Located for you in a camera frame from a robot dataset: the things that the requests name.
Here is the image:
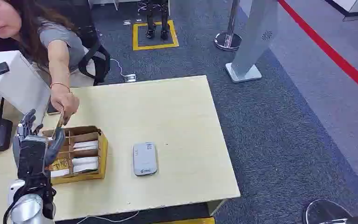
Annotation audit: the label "grey standing pillar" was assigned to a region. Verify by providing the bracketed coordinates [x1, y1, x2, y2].
[225, 0, 280, 84]

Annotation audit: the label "yellow printed card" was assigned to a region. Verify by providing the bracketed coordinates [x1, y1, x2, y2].
[48, 158, 70, 172]

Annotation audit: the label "chrome stanchion base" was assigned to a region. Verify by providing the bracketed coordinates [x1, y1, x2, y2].
[303, 199, 353, 224]

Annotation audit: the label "black office chair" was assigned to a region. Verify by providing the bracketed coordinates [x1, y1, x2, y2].
[37, 0, 112, 86]

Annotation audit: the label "thin wrist bracelet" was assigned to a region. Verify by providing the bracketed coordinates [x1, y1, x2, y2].
[49, 82, 71, 93]

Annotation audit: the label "yellow floor tape square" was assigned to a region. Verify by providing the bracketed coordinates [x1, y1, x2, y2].
[132, 20, 180, 51]

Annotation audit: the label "white card stack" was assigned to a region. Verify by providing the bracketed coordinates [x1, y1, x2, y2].
[71, 156, 100, 174]
[72, 140, 99, 152]

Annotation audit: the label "person's left hand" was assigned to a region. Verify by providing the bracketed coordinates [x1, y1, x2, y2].
[49, 90, 81, 126]

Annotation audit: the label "yellow strip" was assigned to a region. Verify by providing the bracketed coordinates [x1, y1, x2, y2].
[153, 217, 216, 224]

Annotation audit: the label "wooden card box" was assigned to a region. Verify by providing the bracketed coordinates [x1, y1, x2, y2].
[41, 125, 109, 186]

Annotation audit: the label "black robot legs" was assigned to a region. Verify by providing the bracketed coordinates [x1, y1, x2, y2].
[144, 0, 171, 41]

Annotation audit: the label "grey card reader device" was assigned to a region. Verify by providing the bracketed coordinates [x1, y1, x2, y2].
[132, 141, 158, 177]

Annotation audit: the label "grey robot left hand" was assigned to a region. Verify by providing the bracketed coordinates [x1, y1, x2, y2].
[12, 108, 66, 187]

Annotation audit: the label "white floor cable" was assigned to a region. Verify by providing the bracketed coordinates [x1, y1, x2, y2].
[110, 58, 127, 78]

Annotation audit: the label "white box housing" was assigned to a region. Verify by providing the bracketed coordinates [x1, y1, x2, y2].
[0, 50, 51, 125]

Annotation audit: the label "brown printed card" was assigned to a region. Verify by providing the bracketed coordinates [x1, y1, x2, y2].
[51, 108, 66, 140]

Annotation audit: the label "person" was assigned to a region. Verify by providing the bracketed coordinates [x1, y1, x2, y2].
[0, 0, 97, 126]

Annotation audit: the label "thin white cable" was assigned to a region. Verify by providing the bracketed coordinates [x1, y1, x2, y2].
[75, 211, 140, 224]

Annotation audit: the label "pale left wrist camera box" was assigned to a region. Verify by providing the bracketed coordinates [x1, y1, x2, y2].
[7, 179, 26, 205]

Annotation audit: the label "chrome stanchion post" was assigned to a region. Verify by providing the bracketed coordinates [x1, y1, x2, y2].
[214, 0, 243, 51]

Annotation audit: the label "red floor tape line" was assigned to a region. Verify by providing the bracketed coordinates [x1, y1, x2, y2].
[277, 0, 358, 100]

